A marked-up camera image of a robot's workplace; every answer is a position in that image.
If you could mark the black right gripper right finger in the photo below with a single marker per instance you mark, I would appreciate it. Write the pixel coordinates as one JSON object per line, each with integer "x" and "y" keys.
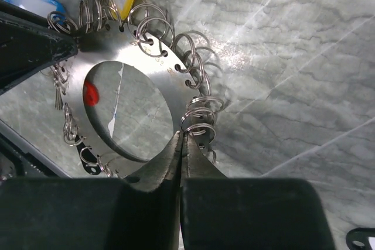
{"x": 218, "y": 212}

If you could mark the silver key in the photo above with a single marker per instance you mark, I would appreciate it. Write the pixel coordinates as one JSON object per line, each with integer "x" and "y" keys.
{"x": 60, "y": 78}

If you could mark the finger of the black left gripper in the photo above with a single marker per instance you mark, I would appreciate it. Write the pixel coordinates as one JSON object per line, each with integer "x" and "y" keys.
{"x": 28, "y": 45}

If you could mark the black key tag on table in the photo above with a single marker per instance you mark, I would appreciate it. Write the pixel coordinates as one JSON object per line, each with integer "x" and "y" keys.
{"x": 360, "y": 239}

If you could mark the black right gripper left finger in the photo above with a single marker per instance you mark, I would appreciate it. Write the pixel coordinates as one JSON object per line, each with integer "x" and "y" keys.
{"x": 139, "y": 211}

